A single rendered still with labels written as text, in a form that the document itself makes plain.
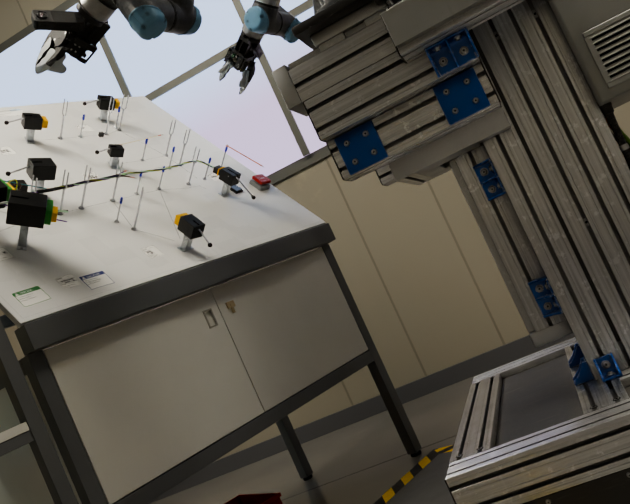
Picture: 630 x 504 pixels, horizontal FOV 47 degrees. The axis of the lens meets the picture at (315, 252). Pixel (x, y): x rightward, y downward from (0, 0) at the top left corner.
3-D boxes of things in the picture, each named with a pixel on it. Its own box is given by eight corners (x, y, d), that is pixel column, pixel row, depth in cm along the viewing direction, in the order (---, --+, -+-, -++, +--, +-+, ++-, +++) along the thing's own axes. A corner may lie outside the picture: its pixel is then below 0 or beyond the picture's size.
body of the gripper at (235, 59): (221, 62, 243) (235, 30, 236) (233, 58, 250) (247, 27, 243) (240, 74, 242) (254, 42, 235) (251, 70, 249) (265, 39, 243)
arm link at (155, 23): (184, 20, 169) (158, -14, 171) (152, 15, 159) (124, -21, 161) (166, 45, 173) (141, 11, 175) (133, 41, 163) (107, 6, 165)
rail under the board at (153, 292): (336, 239, 255) (328, 222, 255) (34, 350, 165) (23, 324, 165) (325, 244, 258) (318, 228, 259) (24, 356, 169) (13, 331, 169)
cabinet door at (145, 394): (265, 412, 210) (209, 288, 212) (110, 505, 168) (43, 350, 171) (260, 413, 211) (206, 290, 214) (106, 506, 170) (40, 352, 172)
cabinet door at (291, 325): (370, 348, 252) (323, 245, 254) (267, 411, 210) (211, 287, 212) (364, 350, 253) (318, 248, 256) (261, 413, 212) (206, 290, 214)
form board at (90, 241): (19, 329, 167) (20, 323, 166) (-178, 127, 210) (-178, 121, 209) (324, 226, 257) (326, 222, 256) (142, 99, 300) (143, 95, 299)
